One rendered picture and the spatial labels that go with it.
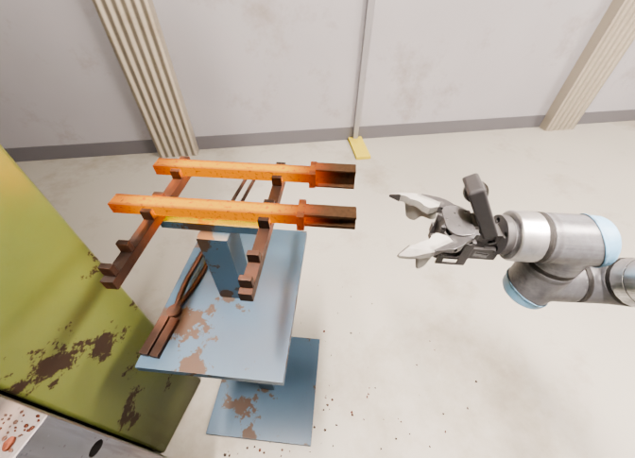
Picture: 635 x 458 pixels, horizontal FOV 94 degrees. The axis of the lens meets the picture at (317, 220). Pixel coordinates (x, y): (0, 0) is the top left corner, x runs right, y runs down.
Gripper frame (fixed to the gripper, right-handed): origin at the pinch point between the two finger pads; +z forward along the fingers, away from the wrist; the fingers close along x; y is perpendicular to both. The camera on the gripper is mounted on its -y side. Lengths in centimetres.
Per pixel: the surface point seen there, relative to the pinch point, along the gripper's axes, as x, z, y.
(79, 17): 165, 172, 6
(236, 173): 10.5, 30.7, -0.2
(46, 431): -33, 47, 12
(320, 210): -0.1, 12.7, -1.3
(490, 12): 225, -93, 8
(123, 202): -1.0, 48.1, -0.9
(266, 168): 11.7, 24.6, -0.9
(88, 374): -19, 65, 38
